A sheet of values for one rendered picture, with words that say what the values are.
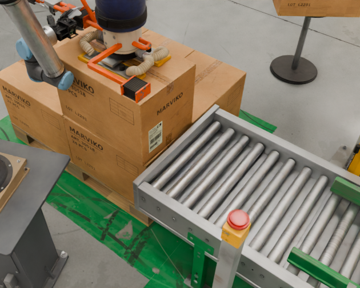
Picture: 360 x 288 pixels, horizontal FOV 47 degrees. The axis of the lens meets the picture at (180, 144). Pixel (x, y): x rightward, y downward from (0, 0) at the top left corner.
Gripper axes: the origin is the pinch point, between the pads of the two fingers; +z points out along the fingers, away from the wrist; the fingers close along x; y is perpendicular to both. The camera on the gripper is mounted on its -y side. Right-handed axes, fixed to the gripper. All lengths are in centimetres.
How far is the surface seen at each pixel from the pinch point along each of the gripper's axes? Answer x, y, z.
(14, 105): -71, -51, -21
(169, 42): -53, -3, 75
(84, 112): -40.3, 15.5, -20.0
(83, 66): -12.8, 16.5, -16.6
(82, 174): -98, 4, -21
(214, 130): -53, 69, 22
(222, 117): -49, 69, 29
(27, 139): -100, -49, -21
